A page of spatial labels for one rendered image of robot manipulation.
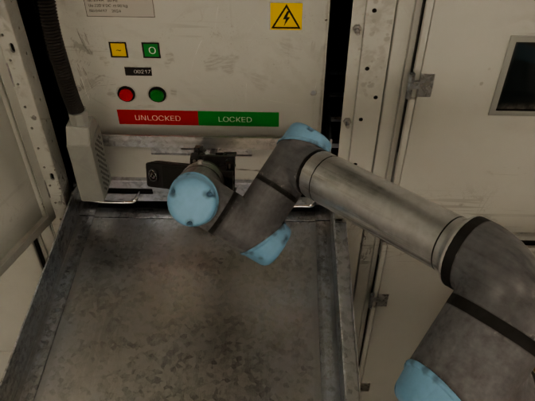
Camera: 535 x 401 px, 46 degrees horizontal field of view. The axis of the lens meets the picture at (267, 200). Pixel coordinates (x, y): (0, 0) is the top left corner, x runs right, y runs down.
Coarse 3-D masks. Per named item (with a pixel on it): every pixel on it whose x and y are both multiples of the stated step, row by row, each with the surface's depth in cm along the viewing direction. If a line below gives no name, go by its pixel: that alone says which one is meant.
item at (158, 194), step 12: (120, 180) 136; (132, 180) 136; (144, 180) 136; (240, 180) 136; (252, 180) 136; (108, 192) 138; (120, 192) 138; (132, 192) 138; (144, 192) 138; (156, 192) 138; (168, 192) 138; (240, 192) 137
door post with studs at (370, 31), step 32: (384, 0) 103; (352, 32) 107; (384, 32) 106; (352, 64) 111; (384, 64) 111; (352, 96) 116; (352, 128) 121; (352, 160) 126; (352, 224) 138; (352, 256) 145; (352, 288) 153
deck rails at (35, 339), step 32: (64, 224) 129; (320, 224) 136; (64, 256) 130; (320, 256) 130; (64, 288) 124; (320, 288) 124; (32, 320) 113; (320, 320) 118; (32, 352) 113; (320, 352) 113; (0, 384) 101; (32, 384) 108
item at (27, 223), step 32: (0, 64) 112; (0, 96) 118; (0, 128) 120; (0, 160) 122; (32, 160) 127; (0, 192) 125; (32, 192) 134; (0, 224) 127; (32, 224) 137; (0, 256) 130
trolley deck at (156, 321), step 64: (128, 256) 130; (192, 256) 130; (64, 320) 119; (128, 320) 119; (192, 320) 119; (256, 320) 119; (64, 384) 109; (128, 384) 109; (192, 384) 109; (256, 384) 109; (320, 384) 109
